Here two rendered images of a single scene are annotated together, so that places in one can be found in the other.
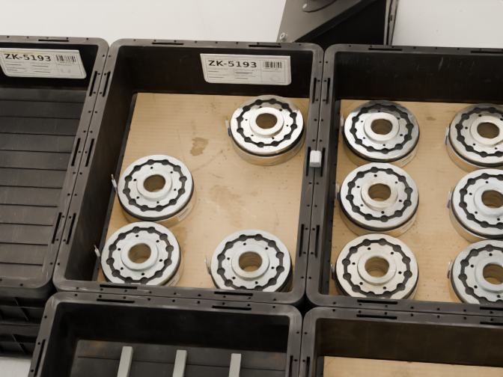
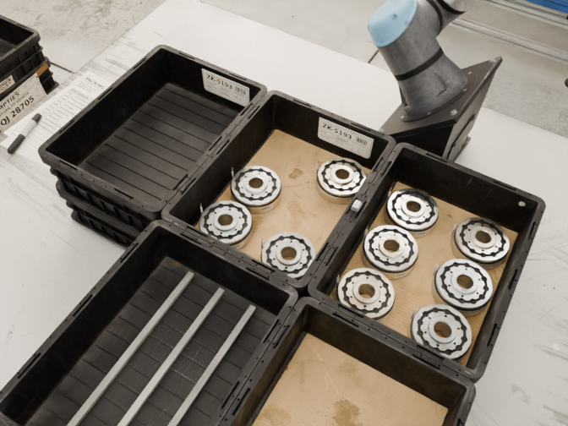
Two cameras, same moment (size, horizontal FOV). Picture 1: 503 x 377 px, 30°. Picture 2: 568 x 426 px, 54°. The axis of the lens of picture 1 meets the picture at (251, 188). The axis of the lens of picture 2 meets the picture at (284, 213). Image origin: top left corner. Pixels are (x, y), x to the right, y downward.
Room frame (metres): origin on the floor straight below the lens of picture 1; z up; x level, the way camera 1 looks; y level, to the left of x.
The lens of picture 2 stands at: (0.06, -0.13, 1.73)
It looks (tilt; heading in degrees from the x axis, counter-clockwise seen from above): 54 degrees down; 17
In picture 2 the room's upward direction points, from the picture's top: 2 degrees clockwise
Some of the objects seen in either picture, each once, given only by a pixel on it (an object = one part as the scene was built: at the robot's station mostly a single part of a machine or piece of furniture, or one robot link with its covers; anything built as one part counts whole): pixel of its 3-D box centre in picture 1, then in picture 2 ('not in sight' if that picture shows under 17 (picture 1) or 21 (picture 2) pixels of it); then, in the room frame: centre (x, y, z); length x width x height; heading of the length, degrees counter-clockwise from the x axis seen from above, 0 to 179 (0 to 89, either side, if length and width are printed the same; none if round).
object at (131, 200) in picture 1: (155, 185); (255, 185); (0.72, 0.13, 0.86); 0.10 x 0.10 x 0.01
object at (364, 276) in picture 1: (376, 267); (366, 291); (0.55, -0.14, 0.86); 0.05 x 0.05 x 0.01
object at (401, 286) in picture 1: (376, 269); (366, 292); (0.55, -0.14, 0.86); 0.10 x 0.10 x 0.01
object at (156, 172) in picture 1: (154, 184); (255, 183); (0.72, 0.13, 0.86); 0.05 x 0.05 x 0.01
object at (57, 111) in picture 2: not in sight; (73, 117); (0.90, 0.70, 0.70); 0.33 x 0.23 x 0.01; 168
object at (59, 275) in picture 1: (198, 162); (284, 179); (0.71, 0.06, 0.92); 0.40 x 0.30 x 0.02; 168
